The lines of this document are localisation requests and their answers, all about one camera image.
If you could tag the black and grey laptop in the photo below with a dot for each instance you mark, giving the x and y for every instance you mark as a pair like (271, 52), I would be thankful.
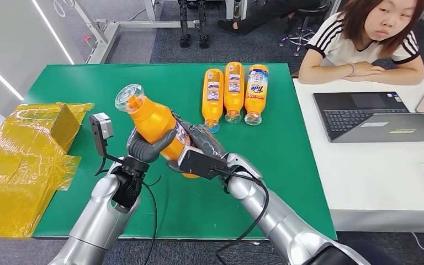
(358, 117)

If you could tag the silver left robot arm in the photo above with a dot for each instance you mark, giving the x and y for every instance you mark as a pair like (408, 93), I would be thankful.
(98, 219)

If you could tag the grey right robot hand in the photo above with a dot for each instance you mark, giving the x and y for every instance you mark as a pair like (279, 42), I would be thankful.
(206, 139)

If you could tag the orange Tide detergent bottle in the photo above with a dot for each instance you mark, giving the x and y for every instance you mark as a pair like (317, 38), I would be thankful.
(256, 104)

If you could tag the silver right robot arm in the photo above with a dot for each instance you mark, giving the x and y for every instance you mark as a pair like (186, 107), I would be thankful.
(281, 223)

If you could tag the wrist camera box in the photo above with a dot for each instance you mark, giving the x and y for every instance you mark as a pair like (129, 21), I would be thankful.
(201, 162)
(102, 128)

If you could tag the white background desk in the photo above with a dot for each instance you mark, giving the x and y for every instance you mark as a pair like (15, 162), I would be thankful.
(243, 9)

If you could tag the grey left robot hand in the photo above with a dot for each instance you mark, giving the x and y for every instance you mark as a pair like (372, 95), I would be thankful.
(144, 151)

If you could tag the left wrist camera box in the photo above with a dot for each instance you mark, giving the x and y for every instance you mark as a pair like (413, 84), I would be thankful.
(102, 128)

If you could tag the white metal frame stand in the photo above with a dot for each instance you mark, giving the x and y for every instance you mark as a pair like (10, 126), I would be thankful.
(113, 27)

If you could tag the green work table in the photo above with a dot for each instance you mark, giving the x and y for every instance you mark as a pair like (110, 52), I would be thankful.
(289, 146)

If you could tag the black robot leg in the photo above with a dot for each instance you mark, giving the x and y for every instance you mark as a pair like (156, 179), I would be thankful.
(185, 25)
(203, 25)

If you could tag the black stool with chrome base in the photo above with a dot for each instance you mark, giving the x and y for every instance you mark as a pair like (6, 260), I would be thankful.
(301, 34)

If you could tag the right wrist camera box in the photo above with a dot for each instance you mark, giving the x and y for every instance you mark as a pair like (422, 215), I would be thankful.
(201, 162)

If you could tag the yellow film wrapped cardboard box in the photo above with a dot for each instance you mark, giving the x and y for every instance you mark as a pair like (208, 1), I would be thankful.
(21, 164)

